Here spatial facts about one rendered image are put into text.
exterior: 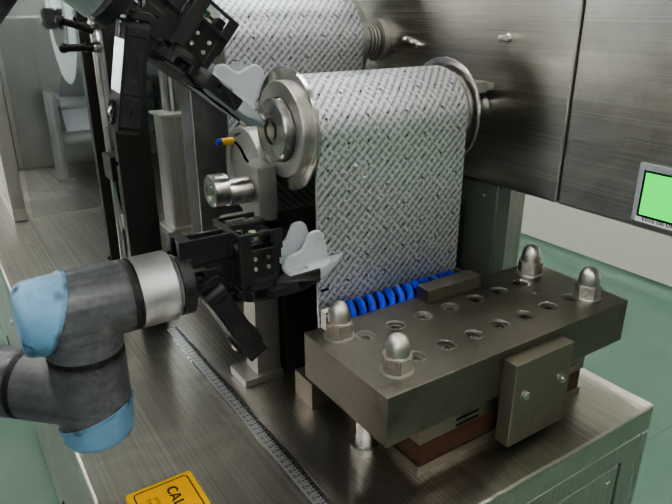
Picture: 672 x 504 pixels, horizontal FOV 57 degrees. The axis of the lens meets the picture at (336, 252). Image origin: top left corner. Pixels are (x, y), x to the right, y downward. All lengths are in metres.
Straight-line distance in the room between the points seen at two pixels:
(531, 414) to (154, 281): 0.45
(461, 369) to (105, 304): 0.37
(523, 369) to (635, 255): 2.95
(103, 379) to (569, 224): 3.40
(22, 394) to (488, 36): 0.74
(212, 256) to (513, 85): 0.49
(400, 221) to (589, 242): 3.02
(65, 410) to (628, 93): 0.71
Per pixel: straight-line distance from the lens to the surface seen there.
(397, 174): 0.79
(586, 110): 0.84
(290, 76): 0.74
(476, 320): 0.78
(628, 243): 3.66
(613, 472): 0.94
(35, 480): 2.28
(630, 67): 0.81
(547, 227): 3.95
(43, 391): 0.69
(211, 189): 0.77
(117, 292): 0.63
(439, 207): 0.86
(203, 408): 0.85
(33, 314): 0.62
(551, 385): 0.79
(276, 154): 0.75
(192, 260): 0.66
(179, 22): 0.69
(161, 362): 0.96
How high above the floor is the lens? 1.39
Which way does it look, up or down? 22 degrees down
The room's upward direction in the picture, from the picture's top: straight up
